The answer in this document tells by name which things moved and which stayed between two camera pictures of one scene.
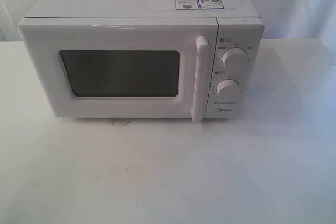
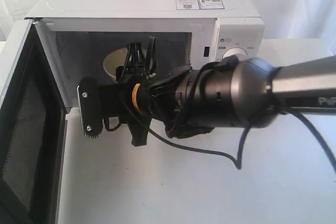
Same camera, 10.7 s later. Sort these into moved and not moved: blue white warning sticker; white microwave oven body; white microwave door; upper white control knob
Moved: white microwave door
Not moved: upper white control knob; white microwave oven body; blue white warning sticker
